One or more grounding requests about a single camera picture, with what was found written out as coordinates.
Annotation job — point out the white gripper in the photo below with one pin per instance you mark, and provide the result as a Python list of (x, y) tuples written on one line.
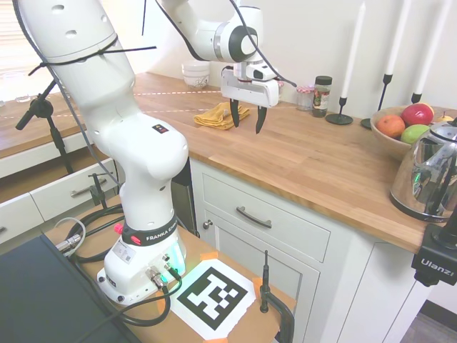
[(250, 93)]

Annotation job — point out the yellow cloth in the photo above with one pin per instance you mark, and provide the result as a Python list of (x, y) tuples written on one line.
[(214, 116)]

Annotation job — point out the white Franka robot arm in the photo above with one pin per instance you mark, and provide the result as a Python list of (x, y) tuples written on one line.
[(107, 107)]

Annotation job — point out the white patterned bowl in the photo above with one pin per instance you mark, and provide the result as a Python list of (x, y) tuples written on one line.
[(196, 82)]

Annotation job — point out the spice jar black lid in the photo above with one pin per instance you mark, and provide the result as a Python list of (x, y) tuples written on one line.
[(322, 96)]

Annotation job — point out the black candle holder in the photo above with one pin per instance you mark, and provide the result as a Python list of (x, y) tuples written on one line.
[(339, 118), (383, 93), (416, 98)]

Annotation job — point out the round metal cabinet knob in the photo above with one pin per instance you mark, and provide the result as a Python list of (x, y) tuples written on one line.
[(208, 224)]

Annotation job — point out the tall white taper candle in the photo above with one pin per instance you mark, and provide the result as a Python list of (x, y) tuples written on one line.
[(353, 53), (432, 50), (398, 35)]

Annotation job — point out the orange fruit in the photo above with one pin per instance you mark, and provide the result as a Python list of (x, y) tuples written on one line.
[(391, 125)]

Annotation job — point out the wooden fruit bowl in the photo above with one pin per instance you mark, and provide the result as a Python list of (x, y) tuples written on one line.
[(389, 144)]

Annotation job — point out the orange tape piece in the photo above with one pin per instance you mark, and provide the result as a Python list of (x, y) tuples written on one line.
[(257, 281), (162, 303), (209, 256)]

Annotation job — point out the black zip tie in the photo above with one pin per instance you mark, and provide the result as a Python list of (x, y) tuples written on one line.
[(107, 51)]

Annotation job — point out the green apple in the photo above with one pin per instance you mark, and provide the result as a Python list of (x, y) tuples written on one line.
[(414, 134)]

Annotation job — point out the small black bar clamp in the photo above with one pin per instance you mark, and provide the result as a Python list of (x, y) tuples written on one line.
[(98, 191)]

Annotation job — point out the red apple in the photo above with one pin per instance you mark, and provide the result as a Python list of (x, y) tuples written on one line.
[(416, 113)]

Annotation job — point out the black white fiducial marker sheet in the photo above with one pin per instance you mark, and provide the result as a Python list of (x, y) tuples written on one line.
[(214, 296)]

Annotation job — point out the stainless steel electric kettle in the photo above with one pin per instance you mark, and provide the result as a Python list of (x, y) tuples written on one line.
[(425, 171)]

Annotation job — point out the yellow fruit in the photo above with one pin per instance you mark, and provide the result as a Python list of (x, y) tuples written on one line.
[(444, 118)]

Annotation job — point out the white kitchen base cabinet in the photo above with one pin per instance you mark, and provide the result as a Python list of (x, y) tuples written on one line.
[(357, 286)]

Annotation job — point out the large black bar clamp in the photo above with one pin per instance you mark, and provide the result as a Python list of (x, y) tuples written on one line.
[(285, 314)]

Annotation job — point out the brown mounting board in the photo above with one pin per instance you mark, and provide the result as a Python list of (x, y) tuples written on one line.
[(257, 321)]

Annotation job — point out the white drawer cabinet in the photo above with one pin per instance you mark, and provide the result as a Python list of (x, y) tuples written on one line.
[(46, 194)]

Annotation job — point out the clear glass dish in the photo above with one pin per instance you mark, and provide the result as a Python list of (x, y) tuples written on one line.
[(25, 99)]

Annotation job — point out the black Ulanzi clamp stand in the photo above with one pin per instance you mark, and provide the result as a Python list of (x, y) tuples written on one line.
[(433, 262)]

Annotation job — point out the window blind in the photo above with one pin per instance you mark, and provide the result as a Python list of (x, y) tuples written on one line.
[(18, 46)]

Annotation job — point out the black controller box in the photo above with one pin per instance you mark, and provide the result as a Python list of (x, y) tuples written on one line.
[(43, 296)]

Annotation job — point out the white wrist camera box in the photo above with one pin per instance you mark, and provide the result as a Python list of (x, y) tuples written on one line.
[(260, 72)]

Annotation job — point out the black boom camera stand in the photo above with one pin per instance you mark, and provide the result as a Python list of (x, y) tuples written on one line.
[(53, 125)]

